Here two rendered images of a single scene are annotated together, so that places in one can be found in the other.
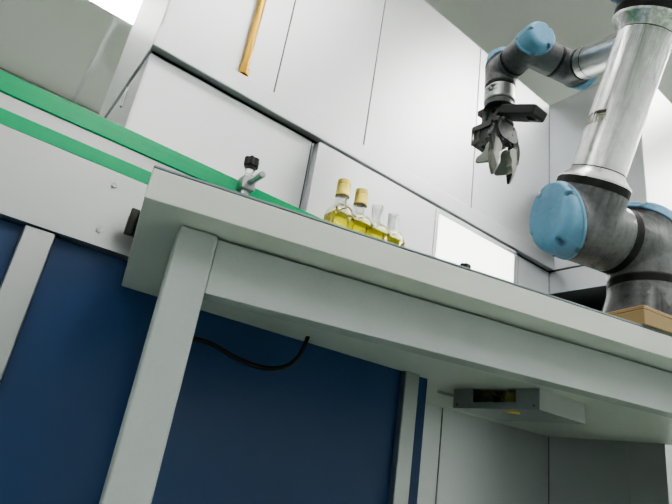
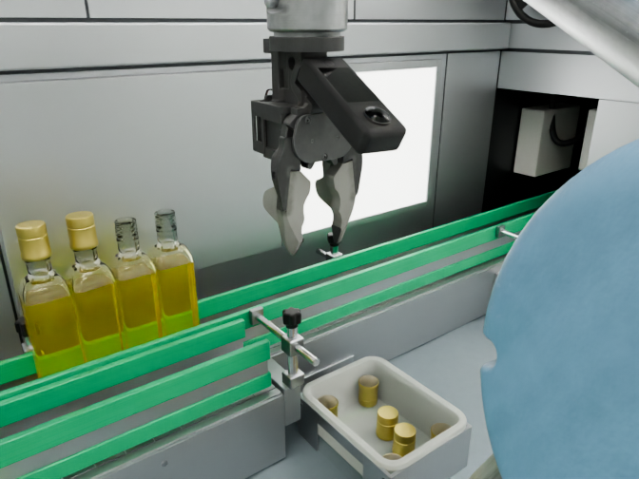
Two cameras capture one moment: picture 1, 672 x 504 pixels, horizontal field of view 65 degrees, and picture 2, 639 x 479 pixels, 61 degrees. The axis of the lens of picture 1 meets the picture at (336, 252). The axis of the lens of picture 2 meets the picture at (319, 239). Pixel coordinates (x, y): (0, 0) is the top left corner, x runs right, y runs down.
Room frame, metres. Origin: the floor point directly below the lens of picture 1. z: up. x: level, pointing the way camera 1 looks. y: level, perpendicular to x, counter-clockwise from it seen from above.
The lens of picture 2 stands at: (0.51, -0.33, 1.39)
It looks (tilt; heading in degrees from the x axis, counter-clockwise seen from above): 22 degrees down; 358
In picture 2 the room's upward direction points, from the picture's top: straight up
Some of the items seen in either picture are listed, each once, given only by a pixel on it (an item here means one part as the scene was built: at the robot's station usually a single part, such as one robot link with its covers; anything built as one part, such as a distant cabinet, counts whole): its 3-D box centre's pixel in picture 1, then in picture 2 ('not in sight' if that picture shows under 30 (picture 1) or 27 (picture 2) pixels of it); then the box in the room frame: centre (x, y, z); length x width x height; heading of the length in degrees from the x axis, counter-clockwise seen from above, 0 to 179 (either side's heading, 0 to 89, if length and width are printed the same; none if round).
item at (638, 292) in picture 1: (646, 312); not in sight; (0.83, -0.52, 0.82); 0.15 x 0.15 x 0.10
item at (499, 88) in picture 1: (498, 97); (303, 12); (1.06, -0.34, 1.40); 0.08 x 0.08 x 0.05
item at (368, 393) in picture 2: not in sight; (368, 391); (1.29, -0.45, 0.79); 0.04 x 0.04 x 0.04
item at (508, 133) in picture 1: (495, 127); (302, 101); (1.07, -0.33, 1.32); 0.09 x 0.08 x 0.12; 34
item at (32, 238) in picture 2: (343, 189); (33, 239); (1.16, 0.01, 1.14); 0.04 x 0.04 x 0.04
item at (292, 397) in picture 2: not in sight; (278, 389); (1.23, -0.29, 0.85); 0.09 x 0.04 x 0.07; 34
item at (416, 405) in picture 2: not in sight; (380, 425); (1.20, -0.45, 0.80); 0.22 x 0.17 x 0.09; 34
